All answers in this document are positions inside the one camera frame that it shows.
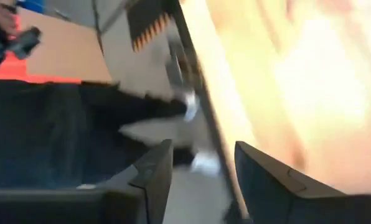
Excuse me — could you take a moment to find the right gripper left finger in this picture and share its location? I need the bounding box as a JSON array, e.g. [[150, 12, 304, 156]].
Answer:
[[101, 139, 174, 224]]

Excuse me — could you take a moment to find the person's hand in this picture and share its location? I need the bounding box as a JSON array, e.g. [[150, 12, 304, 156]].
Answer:
[[0, 1, 19, 35]]

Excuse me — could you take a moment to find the distant black robot gripper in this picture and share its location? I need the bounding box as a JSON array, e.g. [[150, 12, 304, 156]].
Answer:
[[0, 21, 42, 72]]

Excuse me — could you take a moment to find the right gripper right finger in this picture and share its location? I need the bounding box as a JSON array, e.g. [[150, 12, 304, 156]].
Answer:
[[234, 141, 345, 224]]

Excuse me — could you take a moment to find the black hazard-striped floor mat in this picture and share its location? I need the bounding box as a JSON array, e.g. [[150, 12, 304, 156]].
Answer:
[[125, 0, 177, 53]]

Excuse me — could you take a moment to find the orange-red flat surface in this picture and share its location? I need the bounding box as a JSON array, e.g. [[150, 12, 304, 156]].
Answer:
[[0, 15, 82, 85]]

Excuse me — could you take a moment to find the black computer case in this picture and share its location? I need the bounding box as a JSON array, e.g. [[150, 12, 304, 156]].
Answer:
[[0, 78, 188, 191]]

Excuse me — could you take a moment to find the black floor cable bundle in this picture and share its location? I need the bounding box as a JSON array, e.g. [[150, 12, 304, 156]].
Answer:
[[90, 0, 106, 54]]

